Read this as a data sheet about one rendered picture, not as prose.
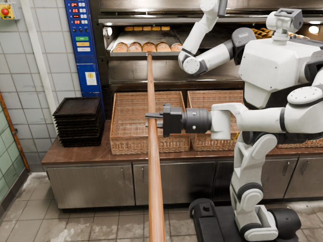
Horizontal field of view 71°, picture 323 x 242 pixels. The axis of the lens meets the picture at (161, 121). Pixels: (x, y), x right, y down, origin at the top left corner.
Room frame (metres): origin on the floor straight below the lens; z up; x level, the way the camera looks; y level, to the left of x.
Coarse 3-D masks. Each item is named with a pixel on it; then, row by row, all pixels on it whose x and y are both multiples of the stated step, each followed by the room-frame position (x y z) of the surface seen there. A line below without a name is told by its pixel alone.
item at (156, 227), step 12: (156, 120) 0.68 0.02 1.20; (156, 132) 0.59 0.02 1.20; (156, 144) 0.53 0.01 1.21; (156, 156) 0.47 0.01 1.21; (156, 168) 0.43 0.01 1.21; (156, 180) 0.38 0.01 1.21; (156, 192) 0.35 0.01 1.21; (156, 204) 0.32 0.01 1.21; (156, 216) 0.29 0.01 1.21; (156, 228) 0.26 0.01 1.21; (156, 240) 0.24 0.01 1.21
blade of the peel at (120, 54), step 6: (114, 54) 1.61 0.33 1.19; (120, 54) 1.62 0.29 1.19; (126, 54) 1.62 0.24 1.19; (132, 54) 1.62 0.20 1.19; (138, 54) 1.62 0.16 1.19; (144, 54) 1.62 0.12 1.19; (156, 54) 1.63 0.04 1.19; (162, 54) 1.63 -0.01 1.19; (168, 54) 1.63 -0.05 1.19; (174, 54) 1.64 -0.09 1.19
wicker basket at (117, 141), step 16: (128, 96) 1.72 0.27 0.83; (144, 96) 1.73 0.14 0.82; (160, 96) 1.74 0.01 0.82; (176, 96) 1.75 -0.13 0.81; (112, 112) 1.50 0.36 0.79; (128, 112) 1.69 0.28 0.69; (112, 128) 1.38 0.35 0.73; (128, 128) 1.60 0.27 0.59; (144, 128) 1.60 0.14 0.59; (112, 144) 1.26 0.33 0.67; (128, 144) 1.27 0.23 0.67; (144, 144) 1.38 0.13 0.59; (160, 144) 1.29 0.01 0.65; (176, 144) 1.30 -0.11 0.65
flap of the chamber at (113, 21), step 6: (180, 18) 1.65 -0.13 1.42; (186, 18) 1.65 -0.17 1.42; (192, 18) 1.65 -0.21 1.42; (198, 18) 1.65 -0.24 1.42; (222, 18) 1.66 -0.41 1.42; (228, 18) 1.66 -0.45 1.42; (234, 18) 1.66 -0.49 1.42; (240, 18) 1.67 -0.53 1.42; (246, 18) 1.67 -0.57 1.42; (252, 18) 1.67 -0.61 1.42; (258, 18) 1.67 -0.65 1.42; (264, 18) 1.68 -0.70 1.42; (306, 18) 1.69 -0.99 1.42; (312, 18) 1.70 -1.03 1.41; (318, 18) 1.70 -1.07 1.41; (108, 24) 1.76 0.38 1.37; (114, 24) 1.76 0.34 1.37; (120, 24) 1.77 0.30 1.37; (126, 24) 1.78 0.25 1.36; (132, 24) 1.78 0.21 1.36; (138, 24) 1.79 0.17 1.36; (144, 24) 1.80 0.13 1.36; (150, 24) 1.81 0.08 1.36; (156, 24) 1.81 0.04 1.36; (162, 24) 1.82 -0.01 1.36; (168, 24) 1.83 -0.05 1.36
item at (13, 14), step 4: (0, 4) 1.65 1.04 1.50; (4, 4) 1.65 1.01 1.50; (8, 4) 1.65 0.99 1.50; (12, 4) 1.67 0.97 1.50; (16, 4) 1.72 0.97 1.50; (0, 8) 1.65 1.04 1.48; (4, 8) 1.65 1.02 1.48; (12, 8) 1.66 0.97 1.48; (16, 8) 1.70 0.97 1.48; (0, 12) 1.65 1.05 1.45; (12, 12) 1.65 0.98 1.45; (16, 12) 1.68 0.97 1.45; (0, 16) 1.65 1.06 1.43; (4, 16) 1.65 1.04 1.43; (8, 16) 1.65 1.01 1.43; (12, 16) 1.65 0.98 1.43; (16, 16) 1.67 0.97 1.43
